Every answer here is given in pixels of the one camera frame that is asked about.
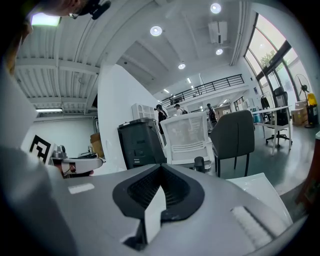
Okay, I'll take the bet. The small white cabinet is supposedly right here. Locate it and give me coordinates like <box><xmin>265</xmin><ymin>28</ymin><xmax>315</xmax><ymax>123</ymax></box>
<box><xmin>131</xmin><ymin>102</ymin><xmax>157</xmax><ymax>121</ymax></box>

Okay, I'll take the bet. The black office chair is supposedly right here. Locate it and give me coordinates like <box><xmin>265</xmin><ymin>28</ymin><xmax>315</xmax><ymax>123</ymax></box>
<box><xmin>265</xmin><ymin>86</ymin><xmax>294</xmax><ymax>147</ymax></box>

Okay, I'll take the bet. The brown wooden cabinet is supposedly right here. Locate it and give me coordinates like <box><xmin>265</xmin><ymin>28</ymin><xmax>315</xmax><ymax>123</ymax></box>
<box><xmin>295</xmin><ymin>139</ymin><xmax>320</xmax><ymax>214</ymax></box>

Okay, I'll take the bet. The cardboard box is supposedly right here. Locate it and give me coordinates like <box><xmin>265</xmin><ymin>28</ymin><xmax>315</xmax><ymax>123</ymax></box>
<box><xmin>90</xmin><ymin>132</ymin><xmax>105</xmax><ymax>159</ymax></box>
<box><xmin>290</xmin><ymin>108</ymin><xmax>309</xmax><ymax>126</ymax></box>

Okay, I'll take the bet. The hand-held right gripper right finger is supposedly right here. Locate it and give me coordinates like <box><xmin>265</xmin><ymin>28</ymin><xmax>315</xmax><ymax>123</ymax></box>
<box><xmin>149</xmin><ymin>163</ymin><xmax>294</xmax><ymax>256</ymax></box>

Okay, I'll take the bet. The white rectangular sink basin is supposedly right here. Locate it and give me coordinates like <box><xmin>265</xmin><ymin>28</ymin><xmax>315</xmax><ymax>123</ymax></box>
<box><xmin>225</xmin><ymin>172</ymin><xmax>294</xmax><ymax>226</ymax></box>

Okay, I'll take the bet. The black head-mounted camera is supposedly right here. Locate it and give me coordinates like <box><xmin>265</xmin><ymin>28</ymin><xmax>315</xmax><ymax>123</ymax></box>
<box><xmin>79</xmin><ymin>0</ymin><xmax>112</xmax><ymax>21</ymax></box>

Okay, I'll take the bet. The person's face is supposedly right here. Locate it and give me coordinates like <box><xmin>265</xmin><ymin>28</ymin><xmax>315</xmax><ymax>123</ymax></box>
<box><xmin>56</xmin><ymin>0</ymin><xmax>89</xmax><ymax>18</ymax></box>

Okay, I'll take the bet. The white mesh office chair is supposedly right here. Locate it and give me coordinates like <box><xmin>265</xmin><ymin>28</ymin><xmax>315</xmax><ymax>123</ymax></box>
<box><xmin>159</xmin><ymin>111</ymin><xmax>216</xmax><ymax>166</ymax></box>

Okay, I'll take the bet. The grey upholstered chair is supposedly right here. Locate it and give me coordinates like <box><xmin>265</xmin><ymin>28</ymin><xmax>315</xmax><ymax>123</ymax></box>
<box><xmin>209</xmin><ymin>109</ymin><xmax>256</xmax><ymax>178</ymax></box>

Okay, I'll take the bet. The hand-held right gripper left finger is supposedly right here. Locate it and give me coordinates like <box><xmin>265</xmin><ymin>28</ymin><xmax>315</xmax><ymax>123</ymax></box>
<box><xmin>47</xmin><ymin>163</ymin><xmax>162</xmax><ymax>252</ymax></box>

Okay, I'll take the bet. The white desk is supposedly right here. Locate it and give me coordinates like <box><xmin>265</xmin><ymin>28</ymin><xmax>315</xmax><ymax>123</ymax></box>
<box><xmin>251</xmin><ymin>105</ymin><xmax>294</xmax><ymax>156</ymax></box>

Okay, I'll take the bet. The white ceiling air conditioner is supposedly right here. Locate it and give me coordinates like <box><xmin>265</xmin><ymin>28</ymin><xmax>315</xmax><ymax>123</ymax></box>
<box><xmin>207</xmin><ymin>20</ymin><xmax>229</xmax><ymax>45</ymax></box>

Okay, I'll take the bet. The yellow topped black bin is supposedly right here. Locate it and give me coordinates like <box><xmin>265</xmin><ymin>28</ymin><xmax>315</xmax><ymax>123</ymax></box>
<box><xmin>305</xmin><ymin>92</ymin><xmax>319</xmax><ymax>126</ymax></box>

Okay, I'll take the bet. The black printer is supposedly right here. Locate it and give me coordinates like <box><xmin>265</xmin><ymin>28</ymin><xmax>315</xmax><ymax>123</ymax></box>
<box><xmin>117</xmin><ymin>118</ymin><xmax>168</xmax><ymax>171</ymax></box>

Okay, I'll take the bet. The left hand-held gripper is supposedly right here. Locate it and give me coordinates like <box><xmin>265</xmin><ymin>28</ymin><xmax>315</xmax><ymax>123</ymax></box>
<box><xmin>29</xmin><ymin>134</ymin><xmax>104</xmax><ymax>175</ymax></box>

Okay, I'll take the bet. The large glass window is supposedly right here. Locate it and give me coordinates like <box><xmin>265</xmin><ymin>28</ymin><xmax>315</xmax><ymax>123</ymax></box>
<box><xmin>243</xmin><ymin>13</ymin><xmax>314</xmax><ymax>101</ymax></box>

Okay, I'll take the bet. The black standing fan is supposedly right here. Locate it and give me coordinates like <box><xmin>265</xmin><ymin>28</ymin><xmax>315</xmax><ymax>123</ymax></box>
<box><xmin>294</xmin><ymin>73</ymin><xmax>317</xmax><ymax>130</ymax></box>

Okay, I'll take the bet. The long ceiling light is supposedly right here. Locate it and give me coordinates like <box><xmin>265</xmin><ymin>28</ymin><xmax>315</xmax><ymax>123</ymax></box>
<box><xmin>35</xmin><ymin>107</ymin><xmax>64</xmax><ymax>113</ymax></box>

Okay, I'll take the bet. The rectangular ceiling light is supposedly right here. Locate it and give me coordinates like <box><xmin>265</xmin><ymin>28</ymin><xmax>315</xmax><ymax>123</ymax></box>
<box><xmin>30</xmin><ymin>13</ymin><xmax>62</xmax><ymax>27</ymax></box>

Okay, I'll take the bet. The black faucet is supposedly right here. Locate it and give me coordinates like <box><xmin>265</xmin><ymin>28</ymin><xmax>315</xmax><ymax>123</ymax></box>
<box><xmin>194</xmin><ymin>155</ymin><xmax>206</xmax><ymax>174</ymax></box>

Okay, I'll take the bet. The black mezzanine railing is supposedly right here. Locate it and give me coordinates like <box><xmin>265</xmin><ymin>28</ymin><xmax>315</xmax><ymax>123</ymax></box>
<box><xmin>159</xmin><ymin>73</ymin><xmax>245</xmax><ymax>106</ymax></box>

